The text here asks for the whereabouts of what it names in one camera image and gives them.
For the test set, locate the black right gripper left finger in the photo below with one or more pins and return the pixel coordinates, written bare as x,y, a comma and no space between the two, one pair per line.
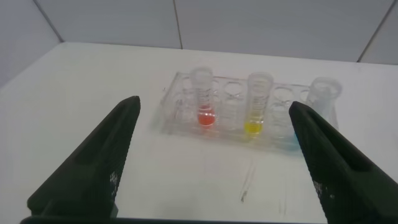
84,168

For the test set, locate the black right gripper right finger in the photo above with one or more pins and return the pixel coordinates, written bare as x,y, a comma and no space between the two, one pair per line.
342,174

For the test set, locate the clear graduated plastic test tube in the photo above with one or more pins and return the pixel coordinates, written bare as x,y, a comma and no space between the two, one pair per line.
253,126
205,116

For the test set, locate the test tube with blue liquid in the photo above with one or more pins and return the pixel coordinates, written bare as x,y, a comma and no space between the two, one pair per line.
325,93

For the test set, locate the clear acrylic test tube rack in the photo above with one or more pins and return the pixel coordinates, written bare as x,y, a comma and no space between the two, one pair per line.
231,124

